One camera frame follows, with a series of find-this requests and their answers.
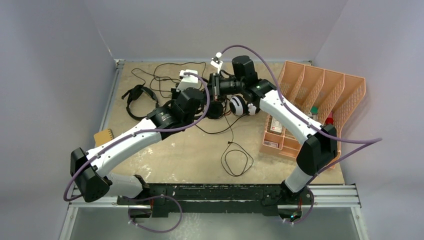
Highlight black headband headset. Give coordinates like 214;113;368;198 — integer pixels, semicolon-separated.
121;83;160;121

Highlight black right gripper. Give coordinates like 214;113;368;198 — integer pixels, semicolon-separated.
201;72;246;105

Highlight peach plastic file organizer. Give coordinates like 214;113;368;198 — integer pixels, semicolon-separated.
259;61;366;161

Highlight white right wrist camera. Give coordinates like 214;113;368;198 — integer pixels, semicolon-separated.
210;52;223;73

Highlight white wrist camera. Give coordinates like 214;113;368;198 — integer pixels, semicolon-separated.
210;52;223;73
176;69;199;92

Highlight black over-ear headphones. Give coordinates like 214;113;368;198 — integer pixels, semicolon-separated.
198;74;229;121

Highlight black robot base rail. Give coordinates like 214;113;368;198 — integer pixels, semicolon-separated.
117;180;313;219

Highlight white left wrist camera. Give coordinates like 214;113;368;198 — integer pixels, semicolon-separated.
176;69;199;92

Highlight thin black headset cable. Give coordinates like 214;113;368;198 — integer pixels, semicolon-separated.
131;61;207;99

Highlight white box in front tray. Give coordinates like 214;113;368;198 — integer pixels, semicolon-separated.
263;140;279;148

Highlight green cap object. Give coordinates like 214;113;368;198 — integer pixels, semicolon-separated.
310;106;318;115

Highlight large white staples box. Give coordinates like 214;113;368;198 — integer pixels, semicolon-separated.
270;117;283;134

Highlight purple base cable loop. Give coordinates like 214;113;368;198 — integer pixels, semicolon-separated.
127;194;184;234

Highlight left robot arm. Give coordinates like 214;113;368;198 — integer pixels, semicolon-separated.
70;87;211;205

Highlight white and black headphones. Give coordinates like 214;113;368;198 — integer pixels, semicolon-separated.
229;95;260;116

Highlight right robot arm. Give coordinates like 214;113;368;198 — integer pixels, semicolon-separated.
208;55;338;204

